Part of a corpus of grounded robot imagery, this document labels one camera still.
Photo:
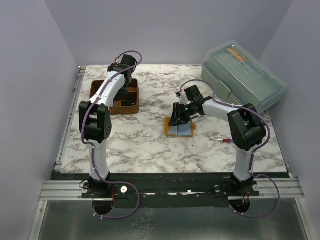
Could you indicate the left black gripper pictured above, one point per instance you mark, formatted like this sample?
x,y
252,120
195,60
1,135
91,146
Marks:
x,y
124,90

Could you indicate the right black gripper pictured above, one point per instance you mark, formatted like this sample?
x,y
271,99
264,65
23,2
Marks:
x,y
177,117

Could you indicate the yellow leather card holder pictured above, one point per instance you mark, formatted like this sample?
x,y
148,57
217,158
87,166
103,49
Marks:
x,y
181,131

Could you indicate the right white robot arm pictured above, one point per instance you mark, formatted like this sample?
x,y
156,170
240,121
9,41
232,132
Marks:
x,y
247,130

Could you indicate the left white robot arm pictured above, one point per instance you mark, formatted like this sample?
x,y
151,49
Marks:
x,y
95,120

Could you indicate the brown woven basket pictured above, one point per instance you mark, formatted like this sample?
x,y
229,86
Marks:
x,y
132,95

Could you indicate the red blue screwdriver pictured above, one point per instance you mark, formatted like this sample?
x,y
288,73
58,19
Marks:
x,y
224,140

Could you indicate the clear lid plastic toolbox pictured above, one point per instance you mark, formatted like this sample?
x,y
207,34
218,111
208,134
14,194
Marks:
x,y
241,83

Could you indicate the orange tool inside toolbox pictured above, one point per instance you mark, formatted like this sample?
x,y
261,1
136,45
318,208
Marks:
x,y
236,55

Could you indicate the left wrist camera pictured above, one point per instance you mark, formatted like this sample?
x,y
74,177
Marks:
x,y
125,62

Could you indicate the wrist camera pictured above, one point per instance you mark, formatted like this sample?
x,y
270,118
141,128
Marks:
x,y
191,94
125,62

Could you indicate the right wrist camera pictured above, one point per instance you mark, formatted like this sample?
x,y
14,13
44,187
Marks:
x,y
191,94

